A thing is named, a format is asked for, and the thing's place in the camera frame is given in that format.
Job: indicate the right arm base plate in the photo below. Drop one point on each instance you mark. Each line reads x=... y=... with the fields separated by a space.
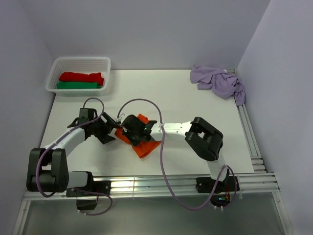
x=205 y=185

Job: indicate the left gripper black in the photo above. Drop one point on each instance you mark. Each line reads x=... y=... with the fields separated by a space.
x=104 y=137

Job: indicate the white plastic basket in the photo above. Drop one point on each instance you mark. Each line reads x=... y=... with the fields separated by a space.
x=85 y=65

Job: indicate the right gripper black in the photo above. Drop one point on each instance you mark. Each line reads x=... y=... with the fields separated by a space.
x=135 y=143

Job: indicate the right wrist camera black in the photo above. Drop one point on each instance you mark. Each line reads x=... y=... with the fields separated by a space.
x=139 y=124

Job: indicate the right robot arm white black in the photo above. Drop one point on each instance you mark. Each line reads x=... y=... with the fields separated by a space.
x=205 y=140

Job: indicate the red rolled t shirt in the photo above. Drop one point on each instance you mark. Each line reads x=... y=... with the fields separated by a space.
x=82 y=77

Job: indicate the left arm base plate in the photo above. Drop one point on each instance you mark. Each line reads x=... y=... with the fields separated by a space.
x=96 y=188

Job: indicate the aluminium rail frame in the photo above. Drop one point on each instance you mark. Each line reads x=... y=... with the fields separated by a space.
x=142 y=203

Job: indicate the lilac t shirt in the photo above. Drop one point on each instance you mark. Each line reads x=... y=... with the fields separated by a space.
x=220 y=82

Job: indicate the orange t shirt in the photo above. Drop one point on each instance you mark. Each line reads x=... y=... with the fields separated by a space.
x=143 y=149

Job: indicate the green rolled t shirt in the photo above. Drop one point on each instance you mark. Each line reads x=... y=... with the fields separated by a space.
x=77 y=85

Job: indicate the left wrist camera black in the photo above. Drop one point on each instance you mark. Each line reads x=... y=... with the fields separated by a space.
x=85 y=116

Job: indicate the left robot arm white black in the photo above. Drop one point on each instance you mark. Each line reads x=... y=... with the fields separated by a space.
x=48 y=171

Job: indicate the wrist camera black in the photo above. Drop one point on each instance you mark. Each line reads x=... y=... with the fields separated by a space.
x=139 y=124
x=85 y=116

